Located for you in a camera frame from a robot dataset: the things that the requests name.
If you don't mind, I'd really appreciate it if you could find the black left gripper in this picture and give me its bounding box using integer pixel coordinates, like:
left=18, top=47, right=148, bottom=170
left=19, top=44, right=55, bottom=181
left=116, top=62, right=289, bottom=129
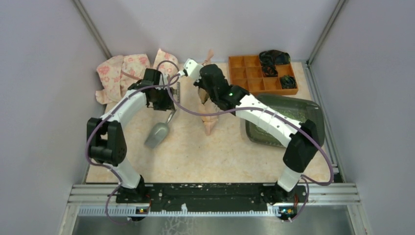
left=151, top=86, right=176, bottom=111

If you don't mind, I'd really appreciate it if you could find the orange cat litter bag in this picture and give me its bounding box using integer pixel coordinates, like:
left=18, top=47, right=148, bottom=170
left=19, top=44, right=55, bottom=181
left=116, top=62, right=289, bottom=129
left=197, top=48, right=228, bottom=136

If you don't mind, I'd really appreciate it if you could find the grey metal scoop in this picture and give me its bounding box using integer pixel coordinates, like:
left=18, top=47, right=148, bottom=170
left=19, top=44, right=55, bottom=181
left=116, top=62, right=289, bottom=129
left=144, top=110, right=176, bottom=149

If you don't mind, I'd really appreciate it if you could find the piano-key bag clip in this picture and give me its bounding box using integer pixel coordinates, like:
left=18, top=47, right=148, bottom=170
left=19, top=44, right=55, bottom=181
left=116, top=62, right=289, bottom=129
left=173, top=82, right=181, bottom=103

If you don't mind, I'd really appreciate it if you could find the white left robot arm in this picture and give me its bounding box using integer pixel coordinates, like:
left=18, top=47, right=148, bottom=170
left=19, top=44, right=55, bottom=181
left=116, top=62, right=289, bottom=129
left=85, top=69, right=175, bottom=203

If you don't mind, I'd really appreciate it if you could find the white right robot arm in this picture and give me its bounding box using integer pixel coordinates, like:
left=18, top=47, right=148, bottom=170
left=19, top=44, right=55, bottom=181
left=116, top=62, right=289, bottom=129
left=185, top=64, right=324, bottom=202

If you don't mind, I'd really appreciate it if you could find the dark green litter box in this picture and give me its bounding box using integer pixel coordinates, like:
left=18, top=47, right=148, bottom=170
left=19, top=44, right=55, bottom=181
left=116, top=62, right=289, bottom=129
left=245, top=94, right=325, bottom=148

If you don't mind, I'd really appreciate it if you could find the orange compartment tray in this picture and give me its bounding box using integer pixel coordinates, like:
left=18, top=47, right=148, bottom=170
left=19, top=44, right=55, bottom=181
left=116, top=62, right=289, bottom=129
left=228, top=55, right=299, bottom=95

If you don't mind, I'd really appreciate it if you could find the pink patterned cloth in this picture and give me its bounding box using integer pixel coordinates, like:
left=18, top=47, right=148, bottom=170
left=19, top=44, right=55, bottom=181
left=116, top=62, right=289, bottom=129
left=95, top=49, right=179, bottom=105

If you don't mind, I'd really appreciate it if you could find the dark cloth on tray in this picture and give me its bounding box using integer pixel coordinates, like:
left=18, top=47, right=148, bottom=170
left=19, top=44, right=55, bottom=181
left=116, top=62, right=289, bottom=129
left=258, top=49, right=291, bottom=77

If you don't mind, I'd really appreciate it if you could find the small dark cloth ball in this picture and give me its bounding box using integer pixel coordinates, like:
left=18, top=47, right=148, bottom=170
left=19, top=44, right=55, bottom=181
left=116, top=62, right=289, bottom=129
left=279, top=75, right=297, bottom=89

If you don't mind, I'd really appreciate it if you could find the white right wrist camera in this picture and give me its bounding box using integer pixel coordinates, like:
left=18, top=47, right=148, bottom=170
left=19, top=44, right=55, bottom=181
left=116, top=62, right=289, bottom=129
left=183, top=58, right=203, bottom=82

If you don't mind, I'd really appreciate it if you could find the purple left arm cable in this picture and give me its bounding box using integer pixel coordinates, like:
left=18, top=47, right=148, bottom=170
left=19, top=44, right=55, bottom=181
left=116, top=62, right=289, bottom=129
left=85, top=60, right=180, bottom=227

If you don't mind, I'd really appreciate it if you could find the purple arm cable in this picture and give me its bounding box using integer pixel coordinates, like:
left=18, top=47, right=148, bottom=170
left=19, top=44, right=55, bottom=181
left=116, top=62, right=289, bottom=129
left=85, top=60, right=180, bottom=227
left=167, top=73, right=335, bottom=222

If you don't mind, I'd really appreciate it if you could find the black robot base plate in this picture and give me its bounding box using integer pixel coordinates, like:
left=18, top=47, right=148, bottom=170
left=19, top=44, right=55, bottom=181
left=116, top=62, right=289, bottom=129
left=116, top=183, right=306, bottom=219

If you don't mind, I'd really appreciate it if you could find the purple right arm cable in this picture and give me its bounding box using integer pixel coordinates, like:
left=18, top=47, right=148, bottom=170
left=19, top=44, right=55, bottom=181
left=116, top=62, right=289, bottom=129
left=167, top=73, right=335, bottom=222

